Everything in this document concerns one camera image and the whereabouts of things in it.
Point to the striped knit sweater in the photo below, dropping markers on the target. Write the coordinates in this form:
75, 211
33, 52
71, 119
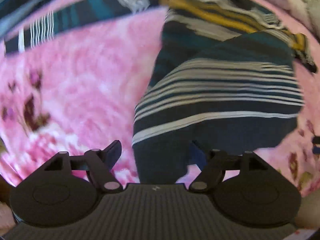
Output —
223, 77

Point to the pink rose bedspread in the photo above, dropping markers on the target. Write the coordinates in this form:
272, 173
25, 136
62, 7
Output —
79, 91

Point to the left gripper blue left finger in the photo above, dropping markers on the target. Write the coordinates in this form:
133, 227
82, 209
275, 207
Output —
100, 164

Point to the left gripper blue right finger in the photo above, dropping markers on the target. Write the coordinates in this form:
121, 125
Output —
210, 165

